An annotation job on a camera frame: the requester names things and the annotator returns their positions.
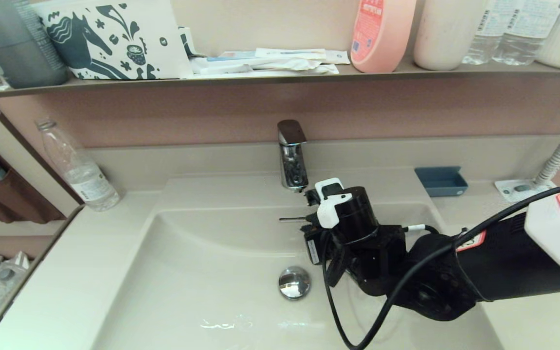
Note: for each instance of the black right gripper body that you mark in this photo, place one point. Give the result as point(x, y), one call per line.
point(340, 253)

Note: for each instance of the chrome sink drain stopper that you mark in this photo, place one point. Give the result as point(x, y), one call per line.
point(294, 283)

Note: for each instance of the chrome faucet spout body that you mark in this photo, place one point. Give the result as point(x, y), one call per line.
point(294, 167)

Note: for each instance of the white ceramic sink basin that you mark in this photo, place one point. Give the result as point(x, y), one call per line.
point(202, 282)

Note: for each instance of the blue plastic soap dish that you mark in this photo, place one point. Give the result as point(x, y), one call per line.
point(441, 183)

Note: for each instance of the white sachet with grey print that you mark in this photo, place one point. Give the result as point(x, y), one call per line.
point(515, 190)

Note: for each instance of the crumpled white plastic wrapper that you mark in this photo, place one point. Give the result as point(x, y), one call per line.
point(280, 68)

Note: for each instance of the small white sachet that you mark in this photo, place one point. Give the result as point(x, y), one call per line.
point(337, 57)

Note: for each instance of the white toothbrush packet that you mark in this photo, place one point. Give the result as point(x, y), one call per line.
point(291, 53)

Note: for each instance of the pink lotion bottle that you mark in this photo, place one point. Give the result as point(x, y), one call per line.
point(382, 39)

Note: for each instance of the white packet with blue stripe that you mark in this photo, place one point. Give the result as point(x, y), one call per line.
point(232, 58)

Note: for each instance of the cream cylindrical cup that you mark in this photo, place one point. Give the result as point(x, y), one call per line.
point(444, 39)

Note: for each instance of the clear labelled water bottle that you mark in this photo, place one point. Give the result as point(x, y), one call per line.
point(481, 43)
point(520, 43)

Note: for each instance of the small white patterned box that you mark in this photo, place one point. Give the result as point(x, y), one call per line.
point(185, 43)

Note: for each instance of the clear plastic water bottle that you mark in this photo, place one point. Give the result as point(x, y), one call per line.
point(82, 177)

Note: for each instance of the horse pattern white box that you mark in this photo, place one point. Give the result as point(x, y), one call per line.
point(114, 39)

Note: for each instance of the brown hanging pouch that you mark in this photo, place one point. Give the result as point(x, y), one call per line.
point(22, 201)

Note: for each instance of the dark grey bottle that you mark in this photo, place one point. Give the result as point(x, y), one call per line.
point(22, 53)

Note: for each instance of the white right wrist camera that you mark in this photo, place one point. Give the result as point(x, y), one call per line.
point(331, 206)

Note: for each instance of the brown wall shelf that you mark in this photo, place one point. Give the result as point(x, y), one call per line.
point(309, 75)

